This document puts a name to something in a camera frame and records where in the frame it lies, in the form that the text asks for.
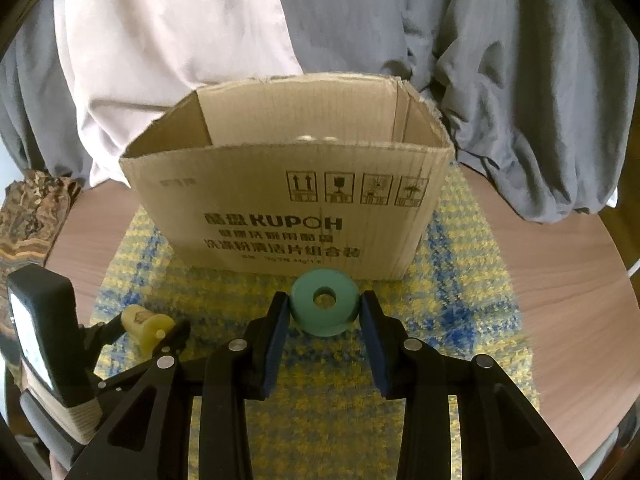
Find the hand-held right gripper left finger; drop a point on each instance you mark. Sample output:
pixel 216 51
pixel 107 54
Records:
pixel 274 345

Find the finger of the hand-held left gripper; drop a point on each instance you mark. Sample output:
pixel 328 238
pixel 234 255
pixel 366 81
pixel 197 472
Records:
pixel 102 335
pixel 175 342

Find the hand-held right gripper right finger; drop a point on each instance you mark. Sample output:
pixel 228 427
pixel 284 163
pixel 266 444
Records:
pixel 374 345

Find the pale yellow toy cylinder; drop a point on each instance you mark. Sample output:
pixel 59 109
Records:
pixel 145 327

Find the brown cardboard box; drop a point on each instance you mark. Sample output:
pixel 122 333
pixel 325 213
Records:
pixel 250 185

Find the brown patterned cloth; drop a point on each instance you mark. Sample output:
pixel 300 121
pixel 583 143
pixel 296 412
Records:
pixel 30 220

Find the yellow and blue woven mat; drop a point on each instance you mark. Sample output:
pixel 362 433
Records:
pixel 475 310

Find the white plush toy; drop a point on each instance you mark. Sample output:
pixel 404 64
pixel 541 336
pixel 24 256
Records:
pixel 316 137

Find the beige cloth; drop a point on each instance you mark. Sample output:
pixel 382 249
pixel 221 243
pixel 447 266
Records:
pixel 150 35

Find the grey cloth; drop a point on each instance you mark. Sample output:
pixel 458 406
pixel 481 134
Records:
pixel 500 60

